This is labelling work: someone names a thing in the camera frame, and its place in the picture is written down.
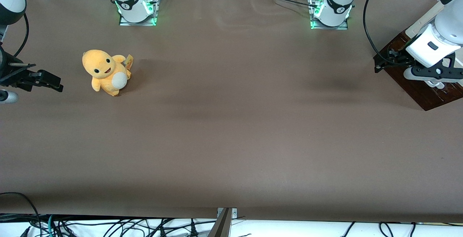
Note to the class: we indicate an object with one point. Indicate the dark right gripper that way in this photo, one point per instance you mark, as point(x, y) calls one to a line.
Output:
point(10, 75)

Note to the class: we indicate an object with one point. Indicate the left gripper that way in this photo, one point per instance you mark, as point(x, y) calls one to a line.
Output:
point(397, 58)

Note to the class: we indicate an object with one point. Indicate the dark brown wooden drawer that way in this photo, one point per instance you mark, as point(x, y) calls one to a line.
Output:
point(454, 87)

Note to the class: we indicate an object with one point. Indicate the yellow plush toy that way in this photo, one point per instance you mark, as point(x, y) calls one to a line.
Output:
point(105, 70)

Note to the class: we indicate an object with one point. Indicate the yellow paper plush tag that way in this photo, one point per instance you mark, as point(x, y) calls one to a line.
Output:
point(129, 60)

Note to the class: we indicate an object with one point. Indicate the brown table cover sheet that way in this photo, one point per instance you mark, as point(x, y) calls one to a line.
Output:
point(231, 121)

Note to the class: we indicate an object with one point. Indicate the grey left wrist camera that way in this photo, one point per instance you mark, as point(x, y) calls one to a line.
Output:
point(410, 74)

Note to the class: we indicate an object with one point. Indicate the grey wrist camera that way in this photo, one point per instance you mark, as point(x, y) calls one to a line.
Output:
point(410, 74)
point(7, 97)

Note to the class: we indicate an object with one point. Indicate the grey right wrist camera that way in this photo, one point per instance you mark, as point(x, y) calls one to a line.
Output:
point(7, 97)

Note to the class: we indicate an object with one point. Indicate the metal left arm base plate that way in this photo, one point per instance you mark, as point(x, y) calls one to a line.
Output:
point(340, 27)

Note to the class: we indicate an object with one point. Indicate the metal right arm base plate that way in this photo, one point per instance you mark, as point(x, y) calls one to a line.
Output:
point(144, 24)

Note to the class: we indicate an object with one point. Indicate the silver metal bracket plate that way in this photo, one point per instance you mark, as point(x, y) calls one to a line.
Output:
point(234, 212)

